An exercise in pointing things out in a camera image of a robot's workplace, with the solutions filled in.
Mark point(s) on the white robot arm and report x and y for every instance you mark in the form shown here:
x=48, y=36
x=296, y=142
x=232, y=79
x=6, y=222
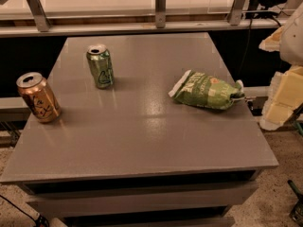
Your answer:
x=291, y=43

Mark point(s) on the green jalapeno chip bag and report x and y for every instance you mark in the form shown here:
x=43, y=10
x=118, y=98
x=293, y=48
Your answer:
x=201, y=90

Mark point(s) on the green soda can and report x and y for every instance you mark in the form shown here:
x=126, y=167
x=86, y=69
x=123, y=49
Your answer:
x=100, y=64

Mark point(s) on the orange soda can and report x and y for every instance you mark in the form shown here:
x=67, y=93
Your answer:
x=38, y=96

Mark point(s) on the grey drawer cabinet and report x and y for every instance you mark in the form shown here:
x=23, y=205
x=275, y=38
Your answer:
x=177, y=200

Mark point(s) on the dark tool on floor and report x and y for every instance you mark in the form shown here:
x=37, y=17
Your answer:
x=297, y=212

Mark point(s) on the metal railing frame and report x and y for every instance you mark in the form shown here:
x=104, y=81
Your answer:
x=37, y=18

